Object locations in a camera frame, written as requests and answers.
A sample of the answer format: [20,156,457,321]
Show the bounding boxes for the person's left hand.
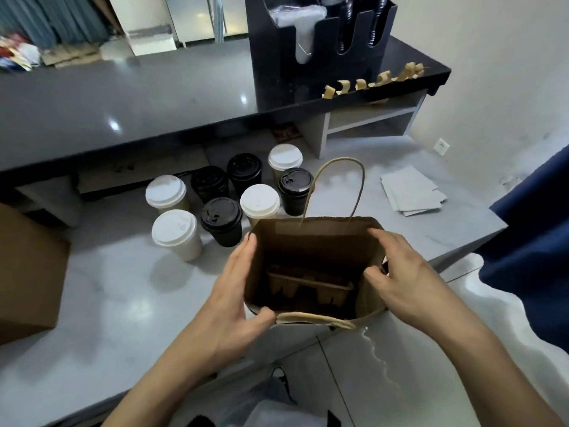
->
[188,232,277,370]

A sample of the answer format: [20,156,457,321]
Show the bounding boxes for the person's right hand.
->
[363,228,472,339]

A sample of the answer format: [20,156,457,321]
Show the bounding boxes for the group of lidded coffee cups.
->
[145,143,315,263]

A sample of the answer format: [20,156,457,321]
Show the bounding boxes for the stack of white paper sheets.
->
[381,164,448,217]

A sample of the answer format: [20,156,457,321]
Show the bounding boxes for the brown paper bag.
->
[242,157,389,332]
[0,202,71,345]

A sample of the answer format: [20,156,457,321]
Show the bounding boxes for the person's left forearm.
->
[102,332,241,427]

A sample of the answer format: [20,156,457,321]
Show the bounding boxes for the person's right forearm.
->
[440,302,567,427]

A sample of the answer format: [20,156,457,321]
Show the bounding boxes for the person's right shoe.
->
[270,364,299,407]

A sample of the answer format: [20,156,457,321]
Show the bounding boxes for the person's white shirt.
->
[240,398,332,427]

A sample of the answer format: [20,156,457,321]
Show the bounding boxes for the white support panel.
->
[16,177,85,228]

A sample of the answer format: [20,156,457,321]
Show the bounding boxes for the row of tan tape strips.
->
[322,62,426,100]

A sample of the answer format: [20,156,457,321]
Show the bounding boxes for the black acrylic organizer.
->
[244,0,398,110]

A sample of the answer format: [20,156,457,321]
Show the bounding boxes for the white box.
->
[124,26,179,57]

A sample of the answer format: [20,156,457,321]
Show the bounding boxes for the plastic wrapped white pack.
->
[267,4,328,66]

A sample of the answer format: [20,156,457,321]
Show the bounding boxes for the stainless steel refrigerator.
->
[164,0,250,45]

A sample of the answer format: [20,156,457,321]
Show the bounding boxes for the blue skirted table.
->
[0,0,112,50]

